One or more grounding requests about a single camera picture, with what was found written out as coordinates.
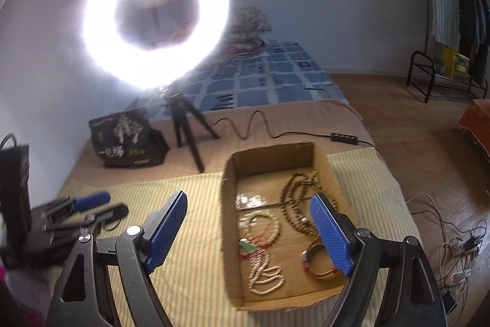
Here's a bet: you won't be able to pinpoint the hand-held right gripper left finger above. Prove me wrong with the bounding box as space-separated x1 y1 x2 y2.
46 190 188 327

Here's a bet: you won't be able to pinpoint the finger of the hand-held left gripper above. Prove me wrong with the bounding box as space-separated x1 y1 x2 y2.
42 203 130 236
44 191 111 220

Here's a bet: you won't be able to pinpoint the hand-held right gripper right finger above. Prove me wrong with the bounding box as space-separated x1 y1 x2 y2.
309 192 448 327

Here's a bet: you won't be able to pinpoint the brown wooden bangle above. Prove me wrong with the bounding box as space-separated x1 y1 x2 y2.
303 238 347 280

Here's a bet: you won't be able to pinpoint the brown wooden bead necklace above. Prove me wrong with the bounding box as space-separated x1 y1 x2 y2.
281 170 339 236

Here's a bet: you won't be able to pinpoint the white bead bracelet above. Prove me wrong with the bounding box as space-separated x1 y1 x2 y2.
239 210 282 249

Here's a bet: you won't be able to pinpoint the cardboard box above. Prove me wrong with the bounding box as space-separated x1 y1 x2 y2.
221 142 355 311

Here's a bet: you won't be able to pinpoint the black printed bag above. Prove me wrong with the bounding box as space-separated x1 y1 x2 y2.
89 112 170 169

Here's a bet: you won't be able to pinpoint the yellow striped cloth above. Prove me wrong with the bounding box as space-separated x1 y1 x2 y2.
46 151 424 327

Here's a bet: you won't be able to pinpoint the black tripod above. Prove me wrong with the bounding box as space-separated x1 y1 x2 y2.
159 84 221 173

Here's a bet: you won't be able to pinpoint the white power strip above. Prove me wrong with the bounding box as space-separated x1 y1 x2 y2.
452 231 484 256

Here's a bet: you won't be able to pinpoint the blue checked bed sheet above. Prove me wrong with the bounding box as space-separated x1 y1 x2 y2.
126 39 350 121

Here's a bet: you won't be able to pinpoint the orange wooden bench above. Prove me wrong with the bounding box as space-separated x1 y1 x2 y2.
457 99 490 160

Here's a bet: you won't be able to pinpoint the black clothes rack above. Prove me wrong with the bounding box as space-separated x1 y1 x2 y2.
406 0 490 104

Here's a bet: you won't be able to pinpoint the yellow box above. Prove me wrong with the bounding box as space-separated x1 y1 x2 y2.
442 47 471 79

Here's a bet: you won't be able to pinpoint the crumpled patterned blanket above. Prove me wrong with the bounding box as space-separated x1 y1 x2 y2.
222 7 273 54

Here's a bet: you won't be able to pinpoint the dark hanging clothes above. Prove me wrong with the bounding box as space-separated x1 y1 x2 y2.
455 0 490 98

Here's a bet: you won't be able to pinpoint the black ring light cable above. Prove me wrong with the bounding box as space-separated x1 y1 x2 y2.
212 110 378 148

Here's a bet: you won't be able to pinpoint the tangle of floor cables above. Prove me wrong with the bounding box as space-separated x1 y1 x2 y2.
406 193 490 317

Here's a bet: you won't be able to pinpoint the round ring light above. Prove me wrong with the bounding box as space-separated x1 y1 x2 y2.
82 0 232 90

